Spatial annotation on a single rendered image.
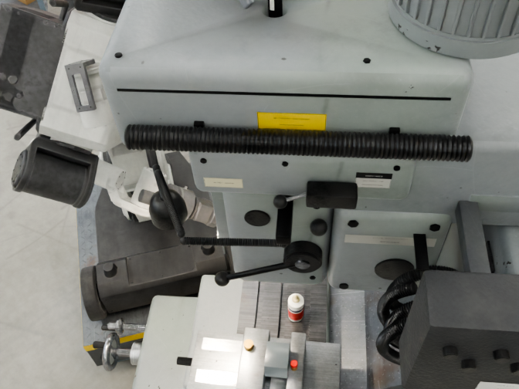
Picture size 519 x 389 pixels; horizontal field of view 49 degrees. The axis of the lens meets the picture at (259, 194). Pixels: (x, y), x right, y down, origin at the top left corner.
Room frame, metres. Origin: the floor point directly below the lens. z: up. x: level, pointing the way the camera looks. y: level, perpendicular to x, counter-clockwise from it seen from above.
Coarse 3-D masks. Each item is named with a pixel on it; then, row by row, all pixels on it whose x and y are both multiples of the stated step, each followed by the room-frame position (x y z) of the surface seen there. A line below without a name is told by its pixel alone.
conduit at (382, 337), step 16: (416, 240) 0.51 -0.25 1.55; (416, 256) 0.48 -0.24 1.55; (416, 272) 0.46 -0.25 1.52; (400, 288) 0.44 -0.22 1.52; (416, 288) 0.44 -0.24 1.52; (384, 304) 0.44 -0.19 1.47; (400, 304) 0.47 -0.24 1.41; (384, 320) 0.43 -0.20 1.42; (400, 320) 0.38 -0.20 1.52; (384, 336) 0.38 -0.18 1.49; (400, 336) 0.42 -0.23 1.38; (384, 352) 0.37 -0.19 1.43
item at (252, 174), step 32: (192, 160) 0.57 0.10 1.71; (224, 160) 0.56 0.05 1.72; (256, 160) 0.56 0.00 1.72; (288, 160) 0.55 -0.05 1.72; (320, 160) 0.55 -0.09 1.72; (352, 160) 0.54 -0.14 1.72; (384, 160) 0.54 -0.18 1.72; (256, 192) 0.56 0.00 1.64; (288, 192) 0.55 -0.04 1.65; (384, 192) 0.53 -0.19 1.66
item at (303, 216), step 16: (224, 192) 0.60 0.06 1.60; (240, 208) 0.58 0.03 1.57; (256, 208) 0.58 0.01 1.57; (272, 208) 0.57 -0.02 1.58; (304, 208) 0.57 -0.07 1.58; (320, 208) 0.56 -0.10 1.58; (240, 224) 0.58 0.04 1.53; (256, 224) 0.57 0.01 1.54; (272, 224) 0.57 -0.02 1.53; (304, 224) 0.57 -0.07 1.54; (304, 240) 0.57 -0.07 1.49; (320, 240) 0.56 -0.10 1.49; (240, 256) 0.58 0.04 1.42; (256, 256) 0.58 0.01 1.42; (272, 256) 0.57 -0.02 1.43; (272, 272) 0.57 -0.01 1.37; (288, 272) 0.57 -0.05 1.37; (320, 272) 0.56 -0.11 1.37
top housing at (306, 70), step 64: (128, 0) 0.72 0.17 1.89; (192, 0) 0.71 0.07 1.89; (256, 0) 0.70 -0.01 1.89; (320, 0) 0.69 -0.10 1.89; (384, 0) 0.68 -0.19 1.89; (128, 64) 0.58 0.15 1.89; (192, 64) 0.57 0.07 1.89; (256, 64) 0.56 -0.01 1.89; (320, 64) 0.55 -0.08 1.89; (384, 64) 0.54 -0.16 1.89; (448, 64) 0.54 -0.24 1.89; (256, 128) 0.55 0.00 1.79; (320, 128) 0.53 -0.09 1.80; (384, 128) 0.52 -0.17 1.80; (448, 128) 0.51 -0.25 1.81
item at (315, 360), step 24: (216, 336) 0.60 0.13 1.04; (240, 336) 0.60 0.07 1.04; (192, 360) 0.55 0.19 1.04; (216, 360) 0.54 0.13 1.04; (312, 360) 0.53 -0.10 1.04; (336, 360) 0.52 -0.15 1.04; (192, 384) 0.49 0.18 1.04; (216, 384) 0.48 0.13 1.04; (264, 384) 0.48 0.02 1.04; (288, 384) 0.46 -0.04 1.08; (312, 384) 0.47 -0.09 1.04; (336, 384) 0.47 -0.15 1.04
